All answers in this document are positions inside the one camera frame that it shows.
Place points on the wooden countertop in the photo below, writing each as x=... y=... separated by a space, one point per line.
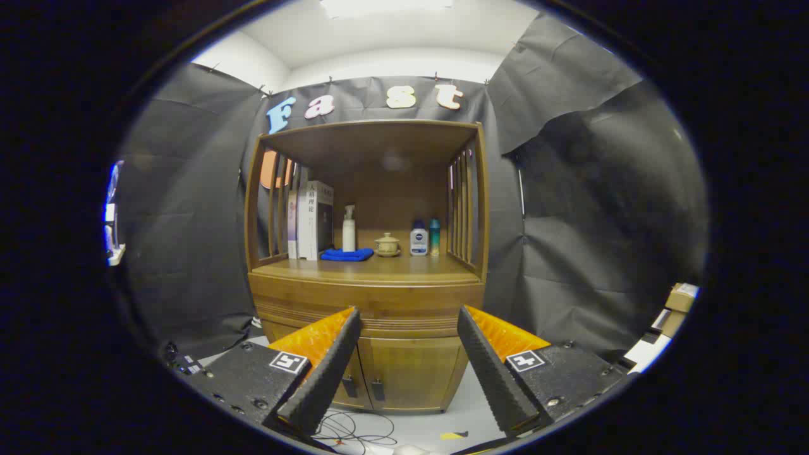
x=392 y=268

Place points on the wooden cabinet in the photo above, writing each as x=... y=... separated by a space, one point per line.
x=373 y=142

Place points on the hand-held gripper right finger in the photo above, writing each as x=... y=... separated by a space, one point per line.
x=496 y=379

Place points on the cardboard box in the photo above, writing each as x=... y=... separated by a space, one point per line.
x=681 y=297
x=671 y=323

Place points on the teal slim bottle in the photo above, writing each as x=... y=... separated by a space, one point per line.
x=435 y=237

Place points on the large white book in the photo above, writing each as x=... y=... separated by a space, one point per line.
x=319 y=221

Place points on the white pump bottle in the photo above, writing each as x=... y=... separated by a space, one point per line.
x=349 y=237

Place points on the beige lidded tea bowl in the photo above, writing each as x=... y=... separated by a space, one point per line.
x=387 y=245

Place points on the white bottle with blue cap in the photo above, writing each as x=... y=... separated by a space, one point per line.
x=418 y=243

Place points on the wooden drawer with black knob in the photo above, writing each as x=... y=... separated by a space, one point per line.
x=404 y=303

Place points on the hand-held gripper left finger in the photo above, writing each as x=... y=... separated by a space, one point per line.
x=319 y=385

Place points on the thin white book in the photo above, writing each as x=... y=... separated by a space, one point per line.
x=302 y=227

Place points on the thin purple book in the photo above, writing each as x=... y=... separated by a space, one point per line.
x=292 y=227

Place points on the blue folded cloth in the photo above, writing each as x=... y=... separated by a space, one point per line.
x=347 y=254

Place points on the yellow floor tape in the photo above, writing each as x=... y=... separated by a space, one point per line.
x=450 y=436

